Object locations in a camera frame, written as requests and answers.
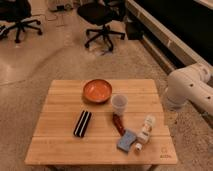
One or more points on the black white striped eraser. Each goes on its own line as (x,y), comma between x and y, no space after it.
(82,124)

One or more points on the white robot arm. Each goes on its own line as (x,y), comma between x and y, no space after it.
(189,84)

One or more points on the orange bowl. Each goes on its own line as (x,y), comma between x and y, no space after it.
(97,90)

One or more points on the clear plastic cup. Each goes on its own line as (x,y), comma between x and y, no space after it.
(119,103)

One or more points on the red brown marker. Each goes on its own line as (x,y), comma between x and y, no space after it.
(118,124)

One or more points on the blue sponge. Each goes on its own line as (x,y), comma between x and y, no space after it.
(126,140)

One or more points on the black box on floor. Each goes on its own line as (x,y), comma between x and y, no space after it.
(133,31)

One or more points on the white bottle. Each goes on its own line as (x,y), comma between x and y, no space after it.
(145,132)

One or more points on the small white cap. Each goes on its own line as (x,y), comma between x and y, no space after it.
(138,147)

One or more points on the black office chair centre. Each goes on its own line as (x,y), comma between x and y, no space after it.
(101,14)

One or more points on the black office chair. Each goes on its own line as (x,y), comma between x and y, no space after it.
(18,12)
(101,14)

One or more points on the wooden table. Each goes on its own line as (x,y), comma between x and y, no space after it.
(53,142)

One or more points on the black office chair left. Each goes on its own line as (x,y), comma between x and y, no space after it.
(18,12)

